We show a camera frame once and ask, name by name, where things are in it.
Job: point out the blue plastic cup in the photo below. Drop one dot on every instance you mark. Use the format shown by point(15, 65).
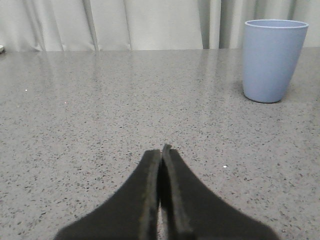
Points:
point(271, 49)

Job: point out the grey curtain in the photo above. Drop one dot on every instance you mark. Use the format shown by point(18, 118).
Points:
point(102, 25)

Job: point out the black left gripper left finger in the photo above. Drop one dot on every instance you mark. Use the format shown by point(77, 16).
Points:
point(130, 214)

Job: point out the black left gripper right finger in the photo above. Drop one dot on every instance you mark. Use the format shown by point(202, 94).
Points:
point(194, 212)

